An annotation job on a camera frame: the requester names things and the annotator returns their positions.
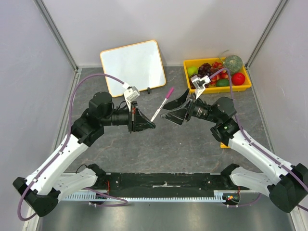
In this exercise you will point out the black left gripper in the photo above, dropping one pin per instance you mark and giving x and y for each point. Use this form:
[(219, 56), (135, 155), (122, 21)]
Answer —
[(136, 121)]

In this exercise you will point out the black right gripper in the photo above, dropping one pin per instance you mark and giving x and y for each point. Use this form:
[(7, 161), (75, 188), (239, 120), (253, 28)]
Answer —
[(188, 109)]

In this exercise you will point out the white marker with purple cap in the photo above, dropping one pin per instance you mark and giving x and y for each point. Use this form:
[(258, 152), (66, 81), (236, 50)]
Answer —
[(162, 104)]

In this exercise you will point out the orange framed whiteboard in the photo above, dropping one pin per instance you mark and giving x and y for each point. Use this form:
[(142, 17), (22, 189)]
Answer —
[(139, 65)]

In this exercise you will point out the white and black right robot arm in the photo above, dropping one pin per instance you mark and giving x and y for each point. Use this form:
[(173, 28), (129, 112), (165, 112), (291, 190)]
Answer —
[(285, 184)]

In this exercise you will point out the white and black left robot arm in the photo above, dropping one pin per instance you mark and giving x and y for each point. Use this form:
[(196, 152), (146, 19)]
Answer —
[(43, 189)]

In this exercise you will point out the green apple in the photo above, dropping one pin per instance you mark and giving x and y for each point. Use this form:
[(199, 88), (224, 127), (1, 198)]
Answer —
[(192, 71)]

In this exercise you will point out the yellow plastic fruit tray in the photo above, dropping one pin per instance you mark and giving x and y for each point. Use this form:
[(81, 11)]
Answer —
[(212, 89)]

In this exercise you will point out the dark red grape bunch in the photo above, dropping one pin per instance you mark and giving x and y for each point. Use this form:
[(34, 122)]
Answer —
[(205, 69)]

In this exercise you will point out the yellow candy packet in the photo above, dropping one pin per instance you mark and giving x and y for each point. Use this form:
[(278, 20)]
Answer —
[(223, 146)]

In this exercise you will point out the red cherry cluster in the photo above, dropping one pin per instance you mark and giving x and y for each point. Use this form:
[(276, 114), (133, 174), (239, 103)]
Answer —
[(221, 75)]

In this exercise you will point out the red apple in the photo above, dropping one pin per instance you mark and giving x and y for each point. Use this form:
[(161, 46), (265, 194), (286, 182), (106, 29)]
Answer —
[(238, 79)]

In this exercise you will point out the green netted melon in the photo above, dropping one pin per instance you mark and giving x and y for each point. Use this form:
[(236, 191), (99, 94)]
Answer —
[(233, 63)]

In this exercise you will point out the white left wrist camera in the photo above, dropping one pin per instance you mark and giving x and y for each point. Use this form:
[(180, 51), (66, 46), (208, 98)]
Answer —
[(131, 93)]

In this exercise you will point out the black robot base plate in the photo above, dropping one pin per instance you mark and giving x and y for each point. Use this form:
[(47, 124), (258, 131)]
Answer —
[(163, 185)]

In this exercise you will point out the left aluminium floor rail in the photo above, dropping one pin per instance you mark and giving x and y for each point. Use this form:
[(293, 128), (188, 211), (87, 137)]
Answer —
[(65, 117)]

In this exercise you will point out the light blue slotted cable duct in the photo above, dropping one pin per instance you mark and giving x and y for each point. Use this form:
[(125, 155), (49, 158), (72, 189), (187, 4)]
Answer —
[(89, 196)]

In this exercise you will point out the left aluminium frame post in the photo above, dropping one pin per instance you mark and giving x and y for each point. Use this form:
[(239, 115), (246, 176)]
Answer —
[(56, 33)]

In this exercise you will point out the aluminium frame post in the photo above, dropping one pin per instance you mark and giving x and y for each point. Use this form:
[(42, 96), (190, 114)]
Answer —
[(266, 32), (56, 33)]

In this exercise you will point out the right aluminium frame post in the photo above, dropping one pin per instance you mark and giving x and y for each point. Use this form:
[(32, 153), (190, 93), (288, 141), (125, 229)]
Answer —
[(266, 32)]

